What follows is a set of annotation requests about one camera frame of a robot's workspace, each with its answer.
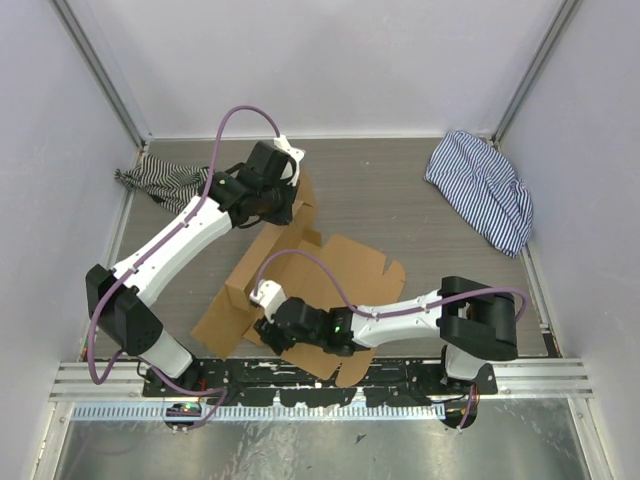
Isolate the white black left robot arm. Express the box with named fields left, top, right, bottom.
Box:
left=85, top=136, right=305, bottom=397

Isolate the white slotted cable duct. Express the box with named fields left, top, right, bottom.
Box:
left=70, top=401, right=445, bottom=421

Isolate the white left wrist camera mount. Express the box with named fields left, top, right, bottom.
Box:
left=273, top=135, right=306, bottom=186

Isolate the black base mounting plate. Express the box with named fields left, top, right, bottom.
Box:
left=142, top=357, right=500, bottom=407

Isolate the blue white striped cloth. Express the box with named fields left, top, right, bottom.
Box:
left=424, top=130, right=534, bottom=258

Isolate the brown cardboard box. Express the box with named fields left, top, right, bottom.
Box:
left=192, top=171, right=406, bottom=359

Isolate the right aluminium corner post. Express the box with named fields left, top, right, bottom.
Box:
left=490, top=0, right=583, bottom=146

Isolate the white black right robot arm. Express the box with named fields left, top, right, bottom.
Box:
left=249, top=276, right=529, bottom=395

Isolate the left aluminium corner post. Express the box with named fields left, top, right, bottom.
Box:
left=50, top=0, right=148, bottom=149

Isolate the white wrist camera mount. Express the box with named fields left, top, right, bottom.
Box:
left=249, top=280, right=287, bottom=323
left=273, top=135, right=306, bottom=186

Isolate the aluminium corner post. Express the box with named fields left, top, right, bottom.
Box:
left=490, top=0, right=583, bottom=146
left=50, top=0, right=148, bottom=149

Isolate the aluminium rail beam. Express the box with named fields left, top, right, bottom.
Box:
left=49, top=358, right=594, bottom=402

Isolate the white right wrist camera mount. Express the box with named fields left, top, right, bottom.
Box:
left=249, top=280, right=287, bottom=323

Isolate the black white striped cloth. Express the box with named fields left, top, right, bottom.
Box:
left=114, top=153, right=209, bottom=215

